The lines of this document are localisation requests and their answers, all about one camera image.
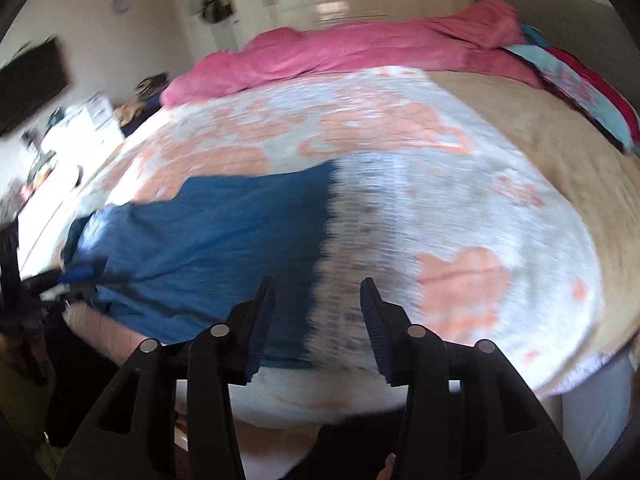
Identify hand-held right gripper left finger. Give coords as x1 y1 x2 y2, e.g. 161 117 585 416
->
54 275 277 480

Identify tan cloth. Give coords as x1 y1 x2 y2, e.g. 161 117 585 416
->
116 100 151 123

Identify blue denim pants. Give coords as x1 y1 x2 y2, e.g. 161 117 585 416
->
60 152 421 376

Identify white drawer cabinet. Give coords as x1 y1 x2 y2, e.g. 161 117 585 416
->
30 92 126 161

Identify beige quilted bed cover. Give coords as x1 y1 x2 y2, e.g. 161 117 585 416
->
430 70 640 396

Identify white peach fleece blanket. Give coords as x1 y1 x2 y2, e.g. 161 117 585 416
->
65 65 606 413

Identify pink duvet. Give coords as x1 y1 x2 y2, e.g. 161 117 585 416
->
160 0 546 108

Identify black wall television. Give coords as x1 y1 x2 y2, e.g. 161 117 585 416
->
0 35 71 136

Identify magenta pillow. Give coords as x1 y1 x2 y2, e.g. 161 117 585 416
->
545 47 640 133

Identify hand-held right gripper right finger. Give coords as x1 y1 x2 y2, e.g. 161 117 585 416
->
359 276 582 480

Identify white door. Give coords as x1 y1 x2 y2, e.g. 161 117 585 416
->
170 0 242 55

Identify white desk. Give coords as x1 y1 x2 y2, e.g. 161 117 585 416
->
15 152 126 266

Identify grey headboard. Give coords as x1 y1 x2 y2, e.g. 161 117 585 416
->
470 0 640 126

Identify person's leg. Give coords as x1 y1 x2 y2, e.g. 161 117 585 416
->
287 407 413 480

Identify dark folded clothes pile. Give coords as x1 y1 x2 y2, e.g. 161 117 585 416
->
137 74 170 95

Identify white bed base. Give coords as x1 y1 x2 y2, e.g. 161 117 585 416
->
564 352 637 467

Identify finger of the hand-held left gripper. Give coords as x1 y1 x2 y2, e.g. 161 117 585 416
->
22 259 110 292
47 284 102 309

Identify teal patterned pillow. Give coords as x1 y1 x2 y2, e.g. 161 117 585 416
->
502 25 640 156

